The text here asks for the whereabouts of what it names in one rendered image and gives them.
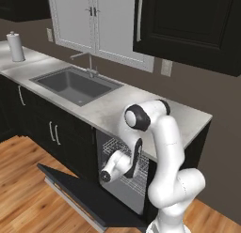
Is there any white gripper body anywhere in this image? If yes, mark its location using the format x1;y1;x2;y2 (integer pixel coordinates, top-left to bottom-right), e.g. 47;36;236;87
103;148;119;157

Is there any black base cupboard door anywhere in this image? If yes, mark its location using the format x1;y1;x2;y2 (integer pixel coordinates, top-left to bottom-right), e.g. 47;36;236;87
31;93;56;154
0;74;34;138
54;108;97;182

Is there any black dishwasher door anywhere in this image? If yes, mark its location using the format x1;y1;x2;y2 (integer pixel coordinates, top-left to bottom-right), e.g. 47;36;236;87
37;163;149;233

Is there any black dishwasher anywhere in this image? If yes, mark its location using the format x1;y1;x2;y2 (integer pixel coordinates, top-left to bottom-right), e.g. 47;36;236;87
95;128;157;216

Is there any grey steel sink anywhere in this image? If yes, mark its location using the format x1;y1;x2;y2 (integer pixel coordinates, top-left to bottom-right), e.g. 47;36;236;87
29;65;124;107

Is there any silver tap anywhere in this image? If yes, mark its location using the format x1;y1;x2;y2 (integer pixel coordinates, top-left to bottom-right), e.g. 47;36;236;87
69;51;100;79

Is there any white framed window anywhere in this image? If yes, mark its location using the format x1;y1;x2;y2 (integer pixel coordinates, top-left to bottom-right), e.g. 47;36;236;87
47;0;155;73

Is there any white paper towel roll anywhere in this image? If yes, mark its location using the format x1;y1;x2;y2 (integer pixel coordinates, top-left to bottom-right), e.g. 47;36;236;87
6;30;26;63

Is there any wire dishwasher rack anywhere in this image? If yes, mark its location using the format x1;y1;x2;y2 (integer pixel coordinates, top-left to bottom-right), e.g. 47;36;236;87
101;137;151;188

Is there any silver base cupboard handle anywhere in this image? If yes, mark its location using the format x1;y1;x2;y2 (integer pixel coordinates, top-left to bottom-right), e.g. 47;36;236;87
54;124;62;147
48;120;56;143
17;85;26;107

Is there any beige wall socket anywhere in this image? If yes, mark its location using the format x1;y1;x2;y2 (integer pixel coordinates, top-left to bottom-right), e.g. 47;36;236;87
46;27;55;43
160;58;174;78

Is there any silver wall cupboard handle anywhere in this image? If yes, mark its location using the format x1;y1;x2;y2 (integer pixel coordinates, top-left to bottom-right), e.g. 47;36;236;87
136;0;146;43

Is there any black wall cupboard door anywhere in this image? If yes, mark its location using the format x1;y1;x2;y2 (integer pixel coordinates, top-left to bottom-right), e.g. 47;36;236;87
133;0;241;77

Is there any black wall cupboard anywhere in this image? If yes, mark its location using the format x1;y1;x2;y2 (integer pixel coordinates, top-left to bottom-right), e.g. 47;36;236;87
0;0;52;23

